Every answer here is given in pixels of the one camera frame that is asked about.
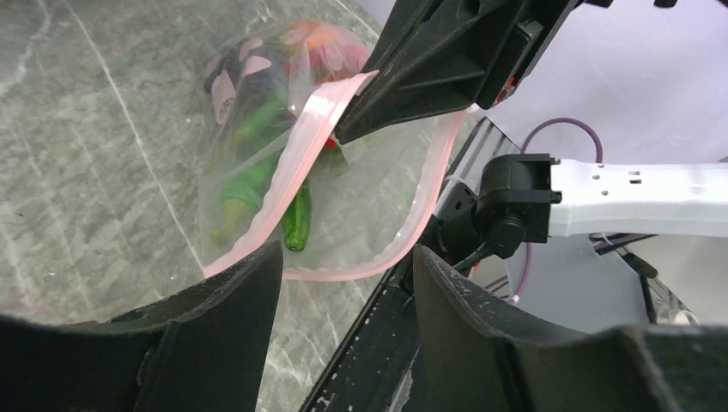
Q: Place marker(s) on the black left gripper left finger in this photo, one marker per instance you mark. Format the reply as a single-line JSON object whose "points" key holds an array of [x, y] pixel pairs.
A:
{"points": [[201, 349]]}

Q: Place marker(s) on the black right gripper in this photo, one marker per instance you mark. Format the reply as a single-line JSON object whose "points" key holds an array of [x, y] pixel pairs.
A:
{"points": [[436, 57]]}

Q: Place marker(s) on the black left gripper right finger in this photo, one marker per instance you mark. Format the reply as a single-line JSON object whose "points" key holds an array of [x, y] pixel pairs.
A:
{"points": [[482, 354]]}

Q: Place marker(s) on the fake green cucumber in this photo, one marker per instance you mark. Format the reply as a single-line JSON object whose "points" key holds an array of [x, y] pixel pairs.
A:
{"points": [[297, 219]]}

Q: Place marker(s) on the clear zip top bag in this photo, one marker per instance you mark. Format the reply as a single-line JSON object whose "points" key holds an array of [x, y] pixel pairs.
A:
{"points": [[370, 197]]}

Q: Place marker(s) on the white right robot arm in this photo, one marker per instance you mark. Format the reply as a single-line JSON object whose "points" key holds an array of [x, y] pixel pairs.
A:
{"points": [[529, 198]]}

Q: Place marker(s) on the fake red tomato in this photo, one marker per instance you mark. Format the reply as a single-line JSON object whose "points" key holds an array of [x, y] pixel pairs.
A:
{"points": [[321, 52]]}

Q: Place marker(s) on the fake green bean pod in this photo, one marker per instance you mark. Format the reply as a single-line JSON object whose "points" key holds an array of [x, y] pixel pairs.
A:
{"points": [[247, 147]]}

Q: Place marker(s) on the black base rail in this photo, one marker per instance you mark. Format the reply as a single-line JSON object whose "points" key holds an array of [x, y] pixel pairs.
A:
{"points": [[377, 366]]}

